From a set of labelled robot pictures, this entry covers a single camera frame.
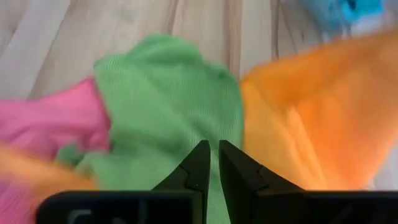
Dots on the pink microfiber towel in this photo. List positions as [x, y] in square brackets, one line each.
[46, 124]

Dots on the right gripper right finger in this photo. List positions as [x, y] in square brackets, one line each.
[239, 174]

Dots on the blue microfiber towel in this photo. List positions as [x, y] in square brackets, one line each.
[342, 12]

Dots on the orange microfiber towel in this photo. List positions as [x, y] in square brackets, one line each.
[326, 118]

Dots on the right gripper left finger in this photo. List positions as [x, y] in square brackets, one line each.
[196, 174]

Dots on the green microfiber towel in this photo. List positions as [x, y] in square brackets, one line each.
[161, 102]

